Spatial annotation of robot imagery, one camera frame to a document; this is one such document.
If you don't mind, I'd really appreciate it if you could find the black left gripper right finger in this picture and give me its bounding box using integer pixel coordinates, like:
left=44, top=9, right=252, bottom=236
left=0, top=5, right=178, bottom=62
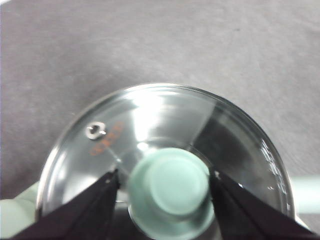
left=209, top=171, right=316, bottom=240

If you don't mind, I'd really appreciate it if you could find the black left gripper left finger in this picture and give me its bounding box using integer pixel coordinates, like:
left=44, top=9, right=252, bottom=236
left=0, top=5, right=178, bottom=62
left=14, top=169, right=121, bottom=240

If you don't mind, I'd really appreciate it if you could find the glass lid with mint knob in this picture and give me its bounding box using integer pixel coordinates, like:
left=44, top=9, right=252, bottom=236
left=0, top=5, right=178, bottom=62
left=36, top=82, right=298, bottom=240

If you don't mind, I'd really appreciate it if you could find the mint green pot with handle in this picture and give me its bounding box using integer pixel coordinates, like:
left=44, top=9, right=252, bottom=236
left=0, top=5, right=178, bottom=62
left=37, top=84, right=320, bottom=240

